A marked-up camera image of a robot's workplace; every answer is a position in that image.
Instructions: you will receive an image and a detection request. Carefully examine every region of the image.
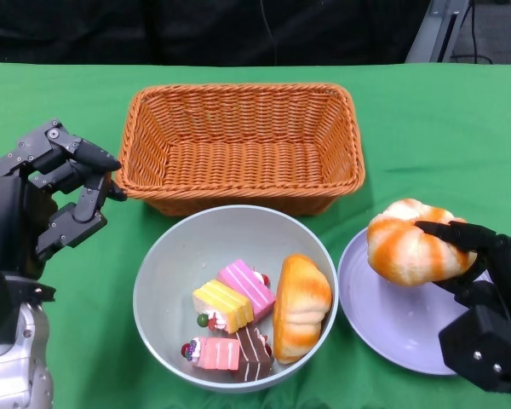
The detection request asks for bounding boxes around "green tablecloth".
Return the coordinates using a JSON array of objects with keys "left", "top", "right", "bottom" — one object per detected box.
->
[{"left": 0, "top": 61, "right": 511, "bottom": 409}]

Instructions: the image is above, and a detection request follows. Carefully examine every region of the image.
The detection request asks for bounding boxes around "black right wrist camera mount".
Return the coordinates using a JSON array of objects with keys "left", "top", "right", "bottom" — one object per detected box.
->
[{"left": 438, "top": 303, "right": 511, "bottom": 394}]

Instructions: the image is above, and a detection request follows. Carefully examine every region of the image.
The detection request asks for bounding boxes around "lavender plate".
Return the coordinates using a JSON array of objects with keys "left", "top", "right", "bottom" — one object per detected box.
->
[{"left": 337, "top": 225, "right": 497, "bottom": 377}]

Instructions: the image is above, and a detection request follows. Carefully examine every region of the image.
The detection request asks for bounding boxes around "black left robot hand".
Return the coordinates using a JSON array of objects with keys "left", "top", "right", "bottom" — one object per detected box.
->
[{"left": 0, "top": 118, "right": 129, "bottom": 280}]

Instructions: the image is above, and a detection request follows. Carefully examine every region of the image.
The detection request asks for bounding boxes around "black backdrop curtain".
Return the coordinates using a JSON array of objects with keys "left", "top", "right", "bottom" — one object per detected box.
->
[{"left": 0, "top": 0, "right": 429, "bottom": 67}]

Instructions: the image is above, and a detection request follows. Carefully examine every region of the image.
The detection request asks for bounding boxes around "orange wicker basket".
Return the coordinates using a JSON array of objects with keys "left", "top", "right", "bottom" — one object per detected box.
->
[{"left": 114, "top": 82, "right": 365, "bottom": 218}]

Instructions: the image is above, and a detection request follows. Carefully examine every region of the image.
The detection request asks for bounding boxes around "salmon cake slice with berries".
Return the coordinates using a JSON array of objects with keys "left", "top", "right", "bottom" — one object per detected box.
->
[{"left": 180, "top": 336, "right": 242, "bottom": 372}]

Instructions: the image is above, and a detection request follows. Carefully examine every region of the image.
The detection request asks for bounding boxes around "yellow layered cake slice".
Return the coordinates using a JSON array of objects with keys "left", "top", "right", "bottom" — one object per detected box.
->
[{"left": 191, "top": 279, "right": 256, "bottom": 335}]

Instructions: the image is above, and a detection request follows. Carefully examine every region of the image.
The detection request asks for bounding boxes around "round orange-striped bread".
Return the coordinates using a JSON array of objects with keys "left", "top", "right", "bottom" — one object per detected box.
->
[{"left": 367, "top": 198, "right": 479, "bottom": 287}]

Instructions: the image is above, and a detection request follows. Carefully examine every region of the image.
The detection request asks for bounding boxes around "long orange-striped bread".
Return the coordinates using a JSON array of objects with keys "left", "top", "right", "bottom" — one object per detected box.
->
[{"left": 272, "top": 253, "right": 334, "bottom": 366}]

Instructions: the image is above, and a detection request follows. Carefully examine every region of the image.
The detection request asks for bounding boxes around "pale grey bowl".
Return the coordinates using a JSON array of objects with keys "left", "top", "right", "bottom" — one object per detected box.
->
[{"left": 133, "top": 204, "right": 339, "bottom": 394}]

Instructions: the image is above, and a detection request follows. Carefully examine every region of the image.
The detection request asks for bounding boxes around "chocolate layered cake slice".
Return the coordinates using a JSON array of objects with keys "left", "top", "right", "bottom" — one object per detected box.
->
[{"left": 229, "top": 325, "right": 275, "bottom": 383}]

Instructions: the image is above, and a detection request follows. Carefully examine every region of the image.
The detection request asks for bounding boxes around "pink layered cake slice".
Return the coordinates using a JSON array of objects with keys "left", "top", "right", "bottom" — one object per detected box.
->
[{"left": 215, "top": 258, "right": 278, "bottom": 323}]

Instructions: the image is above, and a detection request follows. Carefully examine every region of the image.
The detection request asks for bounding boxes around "grey metal frame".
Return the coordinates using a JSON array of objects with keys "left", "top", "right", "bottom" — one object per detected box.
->
[{"left": 404, "top": 0, "right": 472, "bottom": 65}]

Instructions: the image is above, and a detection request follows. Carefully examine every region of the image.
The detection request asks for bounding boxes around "black background cable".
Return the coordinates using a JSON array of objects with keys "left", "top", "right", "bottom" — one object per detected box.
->
[{"left": 451, "top": 0, "right": 497, "bottom": 65}]

